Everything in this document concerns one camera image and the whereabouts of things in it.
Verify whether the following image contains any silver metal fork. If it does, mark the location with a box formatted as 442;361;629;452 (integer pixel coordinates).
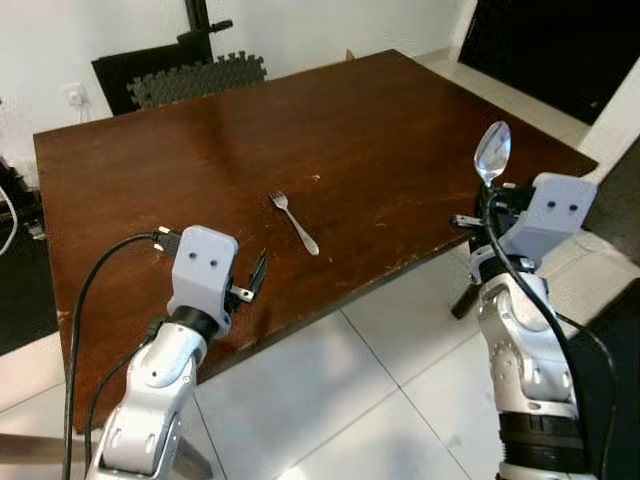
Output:
268;191;321;257

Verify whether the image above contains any black door panel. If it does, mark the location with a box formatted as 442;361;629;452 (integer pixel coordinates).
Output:
458;0;640;126

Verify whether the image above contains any grey puzzle foam mat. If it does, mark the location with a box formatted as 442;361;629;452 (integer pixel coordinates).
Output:
128;52;269;110

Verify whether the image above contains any dark floor rug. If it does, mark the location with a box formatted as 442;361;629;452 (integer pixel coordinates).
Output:
572;280;640;480

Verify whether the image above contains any black flat board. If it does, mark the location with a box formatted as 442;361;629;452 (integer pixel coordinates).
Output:
92;45;216;117

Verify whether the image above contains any black upright stand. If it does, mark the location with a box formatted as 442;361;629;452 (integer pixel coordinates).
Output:
178;0;234;63

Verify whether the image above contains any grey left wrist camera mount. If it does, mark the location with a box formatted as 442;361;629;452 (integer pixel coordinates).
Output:
165;225;241;336

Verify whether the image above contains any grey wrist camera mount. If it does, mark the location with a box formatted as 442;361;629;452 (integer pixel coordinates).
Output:
495;172;598;264
165;225;241;336

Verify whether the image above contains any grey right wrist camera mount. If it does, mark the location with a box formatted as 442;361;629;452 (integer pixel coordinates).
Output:
495;172;598;264

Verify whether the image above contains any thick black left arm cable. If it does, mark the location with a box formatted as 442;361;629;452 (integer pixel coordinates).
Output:
62;230;183;480

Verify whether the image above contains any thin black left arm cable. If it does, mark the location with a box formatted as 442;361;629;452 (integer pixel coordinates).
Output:
84;350;151;471

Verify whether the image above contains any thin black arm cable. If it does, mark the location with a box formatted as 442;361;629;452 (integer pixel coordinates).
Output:
84;350;151;471
555;312;621;480

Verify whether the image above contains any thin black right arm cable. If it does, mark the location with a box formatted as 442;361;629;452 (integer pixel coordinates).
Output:
555;312;621;480

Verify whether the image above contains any white wall socket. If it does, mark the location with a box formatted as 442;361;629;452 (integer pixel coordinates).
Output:
62;83;89;109

